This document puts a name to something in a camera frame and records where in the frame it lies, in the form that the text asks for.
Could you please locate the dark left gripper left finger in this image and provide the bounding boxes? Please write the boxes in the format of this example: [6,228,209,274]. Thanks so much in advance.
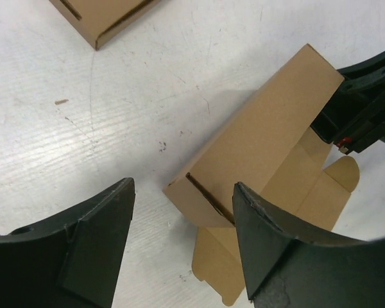
[0,178,135,307]

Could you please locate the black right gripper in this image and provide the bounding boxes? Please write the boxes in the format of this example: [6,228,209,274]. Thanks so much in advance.
[311,51,385,154]

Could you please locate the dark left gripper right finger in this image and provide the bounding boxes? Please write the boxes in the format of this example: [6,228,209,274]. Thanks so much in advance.
[233,182,385,307]

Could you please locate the large cardboard box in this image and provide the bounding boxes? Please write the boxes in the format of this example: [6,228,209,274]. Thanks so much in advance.
[164,45,360,306]

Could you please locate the small folded cardboard box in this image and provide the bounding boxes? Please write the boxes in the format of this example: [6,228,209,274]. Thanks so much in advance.
[51,0,158,51]

